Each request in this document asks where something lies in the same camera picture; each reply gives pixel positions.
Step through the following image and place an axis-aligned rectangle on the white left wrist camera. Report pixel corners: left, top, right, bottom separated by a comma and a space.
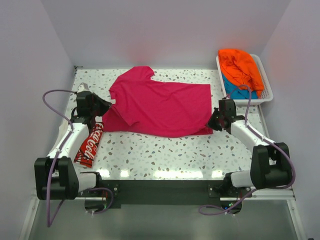
77, 82, 90, 93

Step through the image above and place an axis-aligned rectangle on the aluminium rail frame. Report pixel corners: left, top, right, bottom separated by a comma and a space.
20, 190, 306, 240

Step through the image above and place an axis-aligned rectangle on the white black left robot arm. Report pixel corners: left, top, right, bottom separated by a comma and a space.
34, 90, 112, 200

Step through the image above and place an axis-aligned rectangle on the folded white red t shirt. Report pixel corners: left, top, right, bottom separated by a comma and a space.
57, 122, 104, 169

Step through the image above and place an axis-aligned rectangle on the white plastic basket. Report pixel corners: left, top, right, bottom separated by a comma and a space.
216, 54, 274, 106

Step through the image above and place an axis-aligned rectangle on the magenta t shirt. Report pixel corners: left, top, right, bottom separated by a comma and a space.
102, 66, 213, 138

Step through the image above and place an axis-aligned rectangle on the orange t shirt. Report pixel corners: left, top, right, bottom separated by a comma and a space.
218, 48, 264, 98

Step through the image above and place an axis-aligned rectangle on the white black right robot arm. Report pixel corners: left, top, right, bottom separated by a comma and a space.
207, 98, 295, 197

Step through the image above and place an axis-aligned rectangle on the blue t shirt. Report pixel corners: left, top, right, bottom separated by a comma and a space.
222, 74, 258, 100

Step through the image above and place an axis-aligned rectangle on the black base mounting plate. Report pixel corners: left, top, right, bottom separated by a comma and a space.
74, 178, 252, 216

